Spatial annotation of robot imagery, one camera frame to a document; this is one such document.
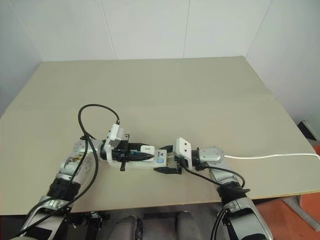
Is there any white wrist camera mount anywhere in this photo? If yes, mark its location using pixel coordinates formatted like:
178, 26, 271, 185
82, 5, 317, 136
174, 136, 193, 169
103, 123, 126, 166

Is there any white charger plug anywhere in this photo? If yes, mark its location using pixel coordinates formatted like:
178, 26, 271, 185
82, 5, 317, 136
140, 144, 156, 157

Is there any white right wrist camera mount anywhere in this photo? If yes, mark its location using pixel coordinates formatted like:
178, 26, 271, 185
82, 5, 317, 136
174, 136, 193, 169

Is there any black frame under table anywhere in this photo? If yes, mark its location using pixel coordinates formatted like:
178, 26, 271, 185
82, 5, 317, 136
66, 209, 112, 240

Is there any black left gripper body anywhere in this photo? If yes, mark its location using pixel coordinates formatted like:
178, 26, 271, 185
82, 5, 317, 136
111, 134, 132, 173

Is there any grey metal table leg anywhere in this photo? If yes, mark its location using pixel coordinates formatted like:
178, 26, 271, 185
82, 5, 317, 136
281, 191, 316, 227

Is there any grey box with black edge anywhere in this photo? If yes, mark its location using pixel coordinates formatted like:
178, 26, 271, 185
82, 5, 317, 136
296, 112, 320, 144

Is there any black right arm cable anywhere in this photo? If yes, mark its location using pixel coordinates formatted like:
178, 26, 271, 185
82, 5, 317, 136
183, 166, 252, 240

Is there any dark grey rounded shape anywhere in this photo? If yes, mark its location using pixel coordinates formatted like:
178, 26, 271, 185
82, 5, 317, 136
117, 214, 144, 240

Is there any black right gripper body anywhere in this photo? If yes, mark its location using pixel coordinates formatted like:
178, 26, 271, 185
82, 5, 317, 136
173, 150, 192, 169

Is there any white power strip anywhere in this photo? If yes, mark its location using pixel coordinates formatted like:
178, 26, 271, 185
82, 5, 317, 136
109, 147, 177, 172

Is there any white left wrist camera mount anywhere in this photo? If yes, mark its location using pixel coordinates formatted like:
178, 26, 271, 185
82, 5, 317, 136
103, 123, 126, 166

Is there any white power strip cable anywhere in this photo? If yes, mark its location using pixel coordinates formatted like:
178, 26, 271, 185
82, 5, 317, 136
224, 152, 320, 161

